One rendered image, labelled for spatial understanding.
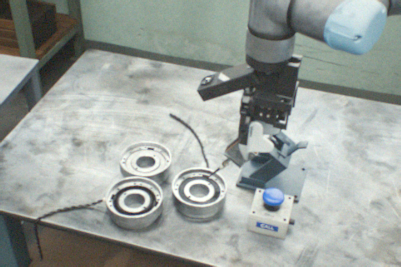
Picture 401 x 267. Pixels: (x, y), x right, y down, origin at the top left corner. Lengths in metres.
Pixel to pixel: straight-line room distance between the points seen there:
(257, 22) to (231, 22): 1.85
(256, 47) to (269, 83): 0.08
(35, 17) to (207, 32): 0.82
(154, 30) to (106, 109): 1.55
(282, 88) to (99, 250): 0.65
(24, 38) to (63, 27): 0.39
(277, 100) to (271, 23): 0.13
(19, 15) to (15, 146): 1.30
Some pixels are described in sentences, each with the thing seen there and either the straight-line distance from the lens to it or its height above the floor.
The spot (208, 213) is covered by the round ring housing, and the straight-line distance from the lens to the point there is 1.01.
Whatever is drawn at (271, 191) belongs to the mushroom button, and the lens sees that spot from 0.98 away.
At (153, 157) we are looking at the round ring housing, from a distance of 1.10.
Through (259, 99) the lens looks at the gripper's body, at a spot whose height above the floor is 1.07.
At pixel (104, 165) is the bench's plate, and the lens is 1.14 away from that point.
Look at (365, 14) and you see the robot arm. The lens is 0.72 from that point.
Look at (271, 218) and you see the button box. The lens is 0.98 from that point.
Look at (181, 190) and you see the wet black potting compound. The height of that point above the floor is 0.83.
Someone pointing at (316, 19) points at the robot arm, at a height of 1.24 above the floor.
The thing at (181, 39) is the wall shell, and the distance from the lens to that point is 2.77.
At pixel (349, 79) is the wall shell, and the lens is 2.71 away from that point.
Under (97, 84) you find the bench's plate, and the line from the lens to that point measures 1.38.
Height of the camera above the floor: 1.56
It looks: 39 degrees down
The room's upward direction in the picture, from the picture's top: 2 degrees clockwise
